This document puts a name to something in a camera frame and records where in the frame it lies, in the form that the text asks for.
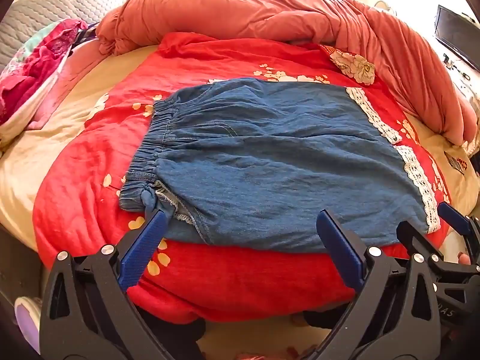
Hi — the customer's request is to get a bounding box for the white and purple shoe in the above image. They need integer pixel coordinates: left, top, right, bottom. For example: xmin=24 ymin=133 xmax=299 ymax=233
xmin=14 ymin=296 xmax=43 ymax=354

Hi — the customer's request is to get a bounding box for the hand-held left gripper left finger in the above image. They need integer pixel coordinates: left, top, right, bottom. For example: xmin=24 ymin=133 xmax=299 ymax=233
xmin=39 ymin=210 xmax=205 ymax=360

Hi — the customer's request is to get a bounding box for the black television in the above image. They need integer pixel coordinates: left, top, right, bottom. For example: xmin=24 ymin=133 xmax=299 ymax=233
xmin=434 ymin=4 xmax=480 ymax=71

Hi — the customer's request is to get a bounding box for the grey quilted headboard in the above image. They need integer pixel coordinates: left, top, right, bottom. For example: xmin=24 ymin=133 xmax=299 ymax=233
xmin=0 ymin=0 xmax=146 ymax=72

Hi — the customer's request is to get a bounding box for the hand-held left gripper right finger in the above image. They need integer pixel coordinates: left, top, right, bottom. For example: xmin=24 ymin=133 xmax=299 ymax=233
xmin=316 ymin=210 xmax=449 ymax=360

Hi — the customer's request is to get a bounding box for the red floral blanket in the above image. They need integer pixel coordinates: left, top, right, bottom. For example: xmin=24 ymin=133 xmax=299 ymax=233
xmin=33 ymin=32 xmax=451 ymax=325

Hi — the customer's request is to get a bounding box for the pale pink cloth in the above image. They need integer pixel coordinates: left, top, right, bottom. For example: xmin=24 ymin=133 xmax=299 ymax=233
xmin=26 ymin=37 xmax=110 ymax=132

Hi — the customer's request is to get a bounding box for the beige bed sheet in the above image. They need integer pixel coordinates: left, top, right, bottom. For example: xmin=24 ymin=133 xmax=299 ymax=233
xmin=0 ymin=43 xmax=480 ymax=256

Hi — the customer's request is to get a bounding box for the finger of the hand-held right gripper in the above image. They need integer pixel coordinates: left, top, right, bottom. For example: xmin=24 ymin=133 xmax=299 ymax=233
xmin=437 ymin=202 xmax=480 ymax=257
xmin=397 ymin=220 xmax=445 ymax=264

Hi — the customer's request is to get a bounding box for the blue denim pants lace trim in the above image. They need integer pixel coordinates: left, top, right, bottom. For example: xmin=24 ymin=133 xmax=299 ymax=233
xmin=119 ymin=78 xmax=442 ymax=254

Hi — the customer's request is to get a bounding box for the salmon pink quilt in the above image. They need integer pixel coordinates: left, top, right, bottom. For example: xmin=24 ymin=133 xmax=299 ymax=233
xmin=95 ymin=0 xmax=479 ymax=147

